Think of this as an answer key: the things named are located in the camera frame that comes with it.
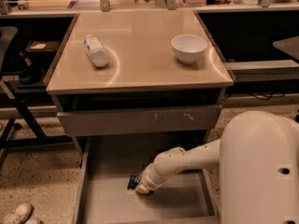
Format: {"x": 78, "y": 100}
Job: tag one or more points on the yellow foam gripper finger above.
{"x": 142, "y": 189}

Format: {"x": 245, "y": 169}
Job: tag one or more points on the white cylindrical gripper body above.
{"x": 147, "y": 180}

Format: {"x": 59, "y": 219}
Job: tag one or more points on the blue rxbar blueberry bar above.
{"x": 134, "y": 180}

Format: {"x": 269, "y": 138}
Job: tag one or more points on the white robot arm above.
{"x": 258, "y": 159}

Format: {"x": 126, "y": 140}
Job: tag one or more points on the open grey middle drawer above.
{"x": 108, "y": 163}

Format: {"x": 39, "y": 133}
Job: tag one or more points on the grey top drawer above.
{"x": 140, "y": 120}

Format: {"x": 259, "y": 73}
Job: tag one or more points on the grey drawer cabinet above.
{"x": 142, "y": 71}

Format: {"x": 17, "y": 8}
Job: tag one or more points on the white shoe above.
{"x": 21, "y": 215}

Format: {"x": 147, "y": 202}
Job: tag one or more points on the white plastic bottle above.
{"x": 96, "y": 51}

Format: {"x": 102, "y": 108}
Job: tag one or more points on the white ceramic bowl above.
{"x": 188, "y": 48}

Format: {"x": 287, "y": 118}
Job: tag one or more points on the black office chair seat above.
{"x": 6, "y": 37}

